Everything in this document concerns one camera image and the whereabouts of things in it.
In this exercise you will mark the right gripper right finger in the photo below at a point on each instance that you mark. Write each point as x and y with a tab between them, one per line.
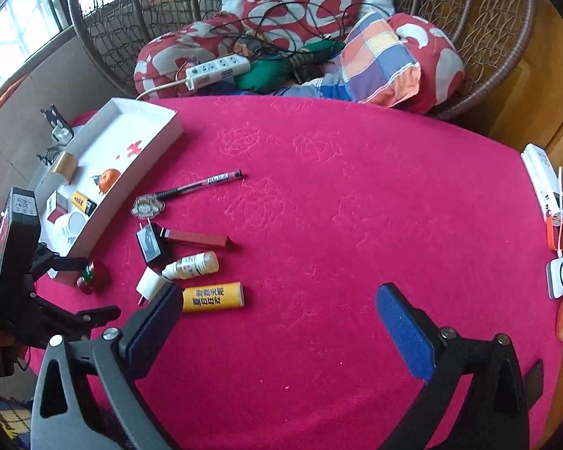
495	412

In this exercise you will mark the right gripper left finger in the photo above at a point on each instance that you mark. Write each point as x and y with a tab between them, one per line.
64	412

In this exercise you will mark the white pill bottle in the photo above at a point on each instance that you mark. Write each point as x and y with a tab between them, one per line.
69	226

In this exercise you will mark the small white medicine box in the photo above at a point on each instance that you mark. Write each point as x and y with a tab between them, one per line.
57	205

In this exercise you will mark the orange tangerine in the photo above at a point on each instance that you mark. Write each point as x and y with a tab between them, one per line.
107	180

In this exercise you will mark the white charger plug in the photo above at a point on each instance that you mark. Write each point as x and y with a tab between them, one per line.
149	285

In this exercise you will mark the black power adapter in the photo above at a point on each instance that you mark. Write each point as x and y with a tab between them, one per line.
152	245

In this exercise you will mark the cartoon sticker badge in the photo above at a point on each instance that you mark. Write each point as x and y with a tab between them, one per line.
147	206

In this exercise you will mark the dark red bar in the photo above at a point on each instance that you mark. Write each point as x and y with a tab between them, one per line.
195	238

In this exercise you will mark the clear liquid medicine bottle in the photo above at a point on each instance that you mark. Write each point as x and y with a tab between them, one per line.
192	266

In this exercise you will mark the black gel pen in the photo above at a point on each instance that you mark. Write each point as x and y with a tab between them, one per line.
210	181

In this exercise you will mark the masking tape roll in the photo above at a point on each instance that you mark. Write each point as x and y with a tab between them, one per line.
65	167

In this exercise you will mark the person left forearm sleeve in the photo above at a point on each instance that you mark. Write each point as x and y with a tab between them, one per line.
15	423

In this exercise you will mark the black cat phone stand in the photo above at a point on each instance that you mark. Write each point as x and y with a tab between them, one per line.
61	132

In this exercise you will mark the white cardboard tray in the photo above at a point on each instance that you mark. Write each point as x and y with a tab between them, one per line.
104	162

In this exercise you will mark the white device box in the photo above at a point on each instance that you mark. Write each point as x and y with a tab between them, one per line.
546	184

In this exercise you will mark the red white round cushion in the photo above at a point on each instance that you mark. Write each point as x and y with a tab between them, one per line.
165	58

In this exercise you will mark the window with lattice grille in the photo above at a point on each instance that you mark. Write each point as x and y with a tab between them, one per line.
25	27

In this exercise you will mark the pink tablecloth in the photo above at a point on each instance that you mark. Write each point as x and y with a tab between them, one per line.
337	199

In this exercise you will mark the white power strip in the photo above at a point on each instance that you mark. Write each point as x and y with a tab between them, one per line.
206	74

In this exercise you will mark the green cloth bag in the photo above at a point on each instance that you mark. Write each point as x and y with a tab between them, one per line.
267	75

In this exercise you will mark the red white square pillow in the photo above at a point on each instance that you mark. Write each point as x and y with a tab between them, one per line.
292	24

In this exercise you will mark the plaid checkered cushion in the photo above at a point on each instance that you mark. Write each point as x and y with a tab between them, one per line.
402	62

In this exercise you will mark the black frame eyeglasses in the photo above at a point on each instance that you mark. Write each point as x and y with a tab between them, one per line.
50	155

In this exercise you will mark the white square wireless pad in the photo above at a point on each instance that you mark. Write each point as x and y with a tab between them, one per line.
554	275

